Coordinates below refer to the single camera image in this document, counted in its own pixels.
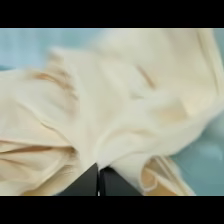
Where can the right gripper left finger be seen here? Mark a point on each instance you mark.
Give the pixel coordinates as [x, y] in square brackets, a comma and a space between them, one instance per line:
[85, 183]

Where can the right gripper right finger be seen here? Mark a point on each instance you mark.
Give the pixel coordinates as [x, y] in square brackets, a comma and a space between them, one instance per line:
[116, 185]

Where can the cream shirt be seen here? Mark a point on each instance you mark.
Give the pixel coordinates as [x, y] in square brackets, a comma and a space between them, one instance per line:
[110, 100]

